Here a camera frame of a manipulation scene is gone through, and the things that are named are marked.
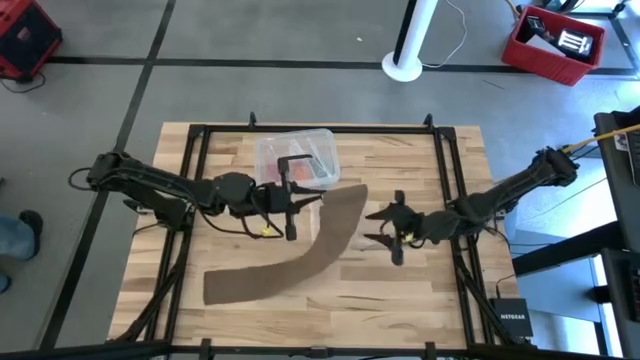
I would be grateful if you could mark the black desk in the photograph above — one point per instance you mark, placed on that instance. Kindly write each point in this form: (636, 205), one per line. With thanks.
(617, 165)

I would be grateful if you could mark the white pole with round base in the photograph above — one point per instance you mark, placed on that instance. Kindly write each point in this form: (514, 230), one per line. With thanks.
(417, 30)

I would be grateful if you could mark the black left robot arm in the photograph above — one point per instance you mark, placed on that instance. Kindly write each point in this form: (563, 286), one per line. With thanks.
(150, 180)

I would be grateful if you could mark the brown elastic bandage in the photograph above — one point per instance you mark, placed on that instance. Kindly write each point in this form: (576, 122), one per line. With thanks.
(300, 270)

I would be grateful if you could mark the green bandage roll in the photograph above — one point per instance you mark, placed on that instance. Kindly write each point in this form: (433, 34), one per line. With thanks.
(321, 170)

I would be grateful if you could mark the person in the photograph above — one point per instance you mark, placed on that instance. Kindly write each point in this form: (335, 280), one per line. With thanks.
(15, 237)

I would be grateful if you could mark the small black box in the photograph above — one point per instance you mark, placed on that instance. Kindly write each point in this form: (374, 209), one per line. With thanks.
(535, 25)

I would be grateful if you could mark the black curved bar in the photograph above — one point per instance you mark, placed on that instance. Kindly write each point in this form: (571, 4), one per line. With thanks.
(300, 157)

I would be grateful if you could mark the clear plastic storage bin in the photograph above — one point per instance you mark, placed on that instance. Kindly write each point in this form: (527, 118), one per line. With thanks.
(320, 145)

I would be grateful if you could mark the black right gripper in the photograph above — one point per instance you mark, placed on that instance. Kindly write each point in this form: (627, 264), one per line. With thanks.
(407, 225)

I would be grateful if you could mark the black metal table frame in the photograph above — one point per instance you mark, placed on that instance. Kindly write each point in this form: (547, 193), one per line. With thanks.
(350, 129)

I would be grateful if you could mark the pink bandage roll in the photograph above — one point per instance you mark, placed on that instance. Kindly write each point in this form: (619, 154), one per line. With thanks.
(272, 172)

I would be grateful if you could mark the orange bandage roll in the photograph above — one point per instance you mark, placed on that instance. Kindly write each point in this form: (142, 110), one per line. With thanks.
(301, 172)

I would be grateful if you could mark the red plastic crate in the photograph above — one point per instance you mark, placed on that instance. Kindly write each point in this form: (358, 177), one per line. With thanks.
(540, 62)

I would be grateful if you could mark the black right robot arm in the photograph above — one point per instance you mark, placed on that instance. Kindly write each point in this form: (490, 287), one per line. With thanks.
(500, 192)

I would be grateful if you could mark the red and black case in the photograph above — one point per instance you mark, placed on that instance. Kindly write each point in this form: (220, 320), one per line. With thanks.
(30, 35)

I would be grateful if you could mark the black device with white stripes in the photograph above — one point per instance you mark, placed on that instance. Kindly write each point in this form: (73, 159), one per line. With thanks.
(575, 44)

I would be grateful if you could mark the black Netgear network switch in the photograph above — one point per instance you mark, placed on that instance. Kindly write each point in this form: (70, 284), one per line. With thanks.
(510, 317)

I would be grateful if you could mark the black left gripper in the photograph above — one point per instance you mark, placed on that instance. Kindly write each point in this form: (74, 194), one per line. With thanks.
(272, 200)

